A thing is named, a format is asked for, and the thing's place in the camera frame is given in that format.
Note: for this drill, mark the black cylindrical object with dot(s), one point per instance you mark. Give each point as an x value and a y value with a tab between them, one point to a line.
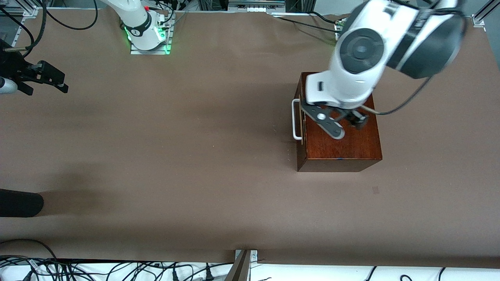
19	203

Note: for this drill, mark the aluminium frame corner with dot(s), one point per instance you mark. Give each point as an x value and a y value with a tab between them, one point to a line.
479	18

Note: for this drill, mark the dark brown wooden drawer cabinet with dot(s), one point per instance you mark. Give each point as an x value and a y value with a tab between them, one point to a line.
340	144

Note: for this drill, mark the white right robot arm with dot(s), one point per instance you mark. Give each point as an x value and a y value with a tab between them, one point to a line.
136	19

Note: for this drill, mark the aluminium frame rail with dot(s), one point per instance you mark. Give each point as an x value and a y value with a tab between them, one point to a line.
27	8

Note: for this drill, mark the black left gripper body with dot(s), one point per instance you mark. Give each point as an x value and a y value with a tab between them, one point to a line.
352	115

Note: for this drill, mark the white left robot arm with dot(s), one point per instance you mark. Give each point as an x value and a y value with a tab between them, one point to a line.
359	50

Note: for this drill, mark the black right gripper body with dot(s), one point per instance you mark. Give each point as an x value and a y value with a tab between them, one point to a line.
12	65

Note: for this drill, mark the silver aluminium rail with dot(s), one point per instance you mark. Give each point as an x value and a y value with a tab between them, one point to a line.
256	4

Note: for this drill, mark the brown table cover sheet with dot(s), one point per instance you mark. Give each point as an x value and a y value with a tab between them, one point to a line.
195	195

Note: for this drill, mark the grey metal post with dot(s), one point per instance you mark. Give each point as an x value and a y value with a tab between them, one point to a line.
239	271

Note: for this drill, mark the aluminium corner bracket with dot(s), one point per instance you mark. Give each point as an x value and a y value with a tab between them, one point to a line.
254	255

